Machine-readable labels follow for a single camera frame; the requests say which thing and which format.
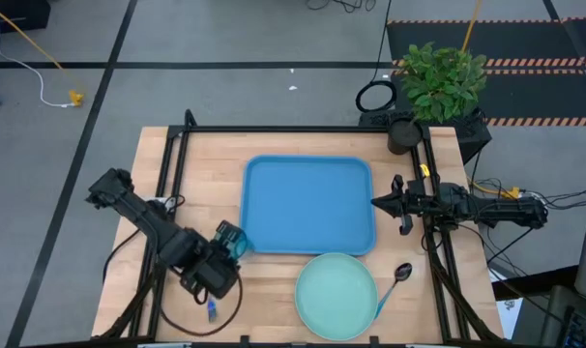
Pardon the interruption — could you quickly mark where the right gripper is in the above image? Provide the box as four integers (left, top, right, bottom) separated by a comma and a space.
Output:
371, 173, 437, 237

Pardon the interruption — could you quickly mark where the yellow cable by arm base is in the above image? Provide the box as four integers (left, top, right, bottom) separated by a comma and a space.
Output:
466, 174, 522, 200

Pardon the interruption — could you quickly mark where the teal faceted plastic cup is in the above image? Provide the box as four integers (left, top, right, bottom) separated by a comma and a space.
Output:
224, 225, 250, 261

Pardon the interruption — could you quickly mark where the dark keyboard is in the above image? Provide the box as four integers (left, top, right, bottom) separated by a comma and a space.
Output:
539, 284, 586, 348

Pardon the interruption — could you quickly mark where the green leafy plant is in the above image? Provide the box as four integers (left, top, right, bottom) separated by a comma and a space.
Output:
397, 41, 488, 123

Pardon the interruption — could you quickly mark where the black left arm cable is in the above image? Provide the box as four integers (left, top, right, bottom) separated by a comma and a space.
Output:
158, 270, 245, 338

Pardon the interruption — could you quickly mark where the coiled black cable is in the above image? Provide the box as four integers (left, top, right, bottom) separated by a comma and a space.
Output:
354, 0, 398, 114

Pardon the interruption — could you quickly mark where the blue plastic tray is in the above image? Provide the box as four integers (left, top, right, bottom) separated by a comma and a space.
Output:
238, 154, 377, 257

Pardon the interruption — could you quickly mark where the white cable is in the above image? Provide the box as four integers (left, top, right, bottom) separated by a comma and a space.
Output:
0, 0, 76, 109

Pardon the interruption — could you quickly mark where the white paper sheet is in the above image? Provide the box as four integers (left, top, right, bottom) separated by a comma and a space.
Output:
494, 297, 524, 340

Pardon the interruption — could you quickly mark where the black cable bundle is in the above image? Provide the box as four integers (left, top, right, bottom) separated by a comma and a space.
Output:
514, 177, 586, 210

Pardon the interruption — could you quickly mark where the black plant pot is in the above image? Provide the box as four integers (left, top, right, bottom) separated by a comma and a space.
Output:
387, 118, 424, 156

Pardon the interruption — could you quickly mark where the yellow cable with plug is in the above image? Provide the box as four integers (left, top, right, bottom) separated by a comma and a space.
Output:
0, 0, 86, 108

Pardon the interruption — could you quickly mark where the black desk edge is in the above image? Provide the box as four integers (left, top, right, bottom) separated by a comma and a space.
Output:
489, 263, 580, 302

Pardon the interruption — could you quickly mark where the black crate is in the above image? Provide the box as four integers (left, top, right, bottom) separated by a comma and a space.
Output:
358, 106, 493, 165

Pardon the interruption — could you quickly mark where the mint green plate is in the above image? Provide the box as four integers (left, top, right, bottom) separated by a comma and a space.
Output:
294, 251, 380, 342

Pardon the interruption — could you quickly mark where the spoon with blue handle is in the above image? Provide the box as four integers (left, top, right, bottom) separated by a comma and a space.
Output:
373, 262, 414, 320

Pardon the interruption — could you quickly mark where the black metal table frame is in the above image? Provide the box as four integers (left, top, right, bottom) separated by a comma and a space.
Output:
92, 108, 506, 348

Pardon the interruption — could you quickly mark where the black hazard-striped floor mat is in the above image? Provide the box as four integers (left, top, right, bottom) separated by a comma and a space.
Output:
386, 16, 586, 129

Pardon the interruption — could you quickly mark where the yellow hanging cable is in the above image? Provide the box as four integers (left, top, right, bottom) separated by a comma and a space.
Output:
460, 0, 483, 53

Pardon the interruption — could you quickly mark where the black cable off table edge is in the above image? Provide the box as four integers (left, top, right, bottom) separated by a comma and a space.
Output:
103, 226, 144, 286

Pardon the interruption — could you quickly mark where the tangled black cable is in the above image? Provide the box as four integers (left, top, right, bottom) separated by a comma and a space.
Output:
305, 0, 377, 15

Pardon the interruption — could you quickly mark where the black box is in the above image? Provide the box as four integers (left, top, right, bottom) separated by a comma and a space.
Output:
0, 0, 52, 36

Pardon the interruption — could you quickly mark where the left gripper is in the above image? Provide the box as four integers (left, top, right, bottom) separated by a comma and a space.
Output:
179, 219, 244, 300

